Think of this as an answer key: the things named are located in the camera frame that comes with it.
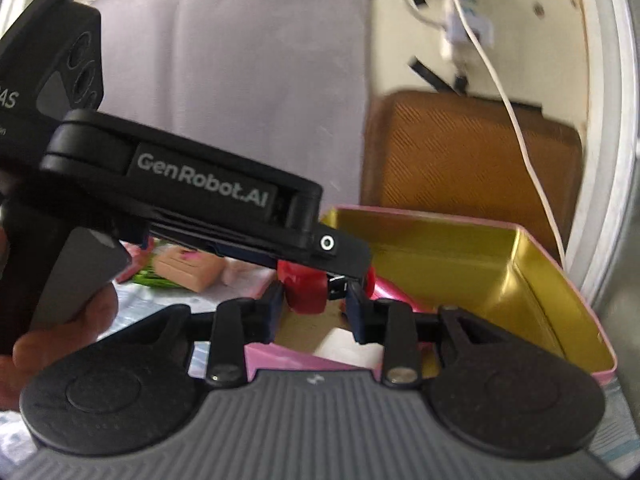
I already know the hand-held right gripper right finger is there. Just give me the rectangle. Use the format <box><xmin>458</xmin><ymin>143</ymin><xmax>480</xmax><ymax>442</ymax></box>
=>
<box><xmin>345</xmin><ymin>282</ymin><xmax>481</xmax><ymax>387</ymax></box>

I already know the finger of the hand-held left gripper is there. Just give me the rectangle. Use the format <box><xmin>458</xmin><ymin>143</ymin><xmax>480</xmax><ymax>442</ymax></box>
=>
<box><xmin>147</xmin><ymin>220</ymin><xmax>373</xmax><ymax>281</ymax></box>

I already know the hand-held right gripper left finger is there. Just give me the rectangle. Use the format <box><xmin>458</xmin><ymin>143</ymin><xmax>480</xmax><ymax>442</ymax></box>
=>
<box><xmin>165</xmin><ymin>282</ymin><xmax>286</xmax><ymax>386</ymax></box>

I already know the red plastic lighter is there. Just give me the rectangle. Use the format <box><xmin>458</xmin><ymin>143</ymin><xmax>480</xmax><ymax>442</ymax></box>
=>
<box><xmin>277</xmin><ymin>259</ymin><xmax>377</xmax><ymax>315</ymax></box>

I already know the crimson triangular pouch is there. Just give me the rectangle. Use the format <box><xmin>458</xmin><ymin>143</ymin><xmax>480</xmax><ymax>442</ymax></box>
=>
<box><xmin>372</xmin><ymin>272</ymin><xmax>418</xmax><ymax>311</ymax></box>

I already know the pink tin box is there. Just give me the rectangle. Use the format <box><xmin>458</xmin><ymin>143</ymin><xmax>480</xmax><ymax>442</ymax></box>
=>
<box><xmin>220</xmin><ymin>205</ymin><xmax>617</xmax><ymax>378</ymax></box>

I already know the green foil wrapper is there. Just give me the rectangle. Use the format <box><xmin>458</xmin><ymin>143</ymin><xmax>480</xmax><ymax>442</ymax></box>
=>
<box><xmin>117</xmin><ymin>255</ymin><xmax>173</xmax><ymax>290</ymax></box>

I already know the person's left hand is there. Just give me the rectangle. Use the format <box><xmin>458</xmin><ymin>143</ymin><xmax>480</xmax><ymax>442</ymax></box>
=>
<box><xmin>0</xmin><ymin>282</ymin><xmax>121</xmax><ymax>411</ymax></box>

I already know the small brown cardboard box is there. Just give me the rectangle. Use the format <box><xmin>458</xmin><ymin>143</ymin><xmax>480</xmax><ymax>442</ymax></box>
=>
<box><xmin>152</xmin><ymin>249</ymin><xmax>223</xmax><ymax>292</ymax></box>

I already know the blue patterned bed sheet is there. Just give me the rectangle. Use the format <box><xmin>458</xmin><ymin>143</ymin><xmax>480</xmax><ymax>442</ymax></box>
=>
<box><xmin>0</xmin><ymin>280</ymin><xmax>640</xmax><ymax>480</ymax></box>

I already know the brown ribbed board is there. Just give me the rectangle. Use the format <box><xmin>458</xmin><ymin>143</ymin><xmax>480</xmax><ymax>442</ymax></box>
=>
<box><xmin>361</xmin><ymin>91</ymin><xmax>585</xmax><ymax>266</ymax></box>

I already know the white cable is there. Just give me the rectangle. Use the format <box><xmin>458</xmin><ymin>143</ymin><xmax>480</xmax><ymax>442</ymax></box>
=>
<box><xmin>450</xmin><ymin>0</ymin><xmax>567</xmax><ymax>268</ymax></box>

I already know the white wall power strip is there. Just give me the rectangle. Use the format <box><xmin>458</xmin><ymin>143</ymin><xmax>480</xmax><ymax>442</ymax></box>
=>
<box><xmin>440</xmin><ymin>0</ymin><xmax>496</xmax><ymax>61</ymax></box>

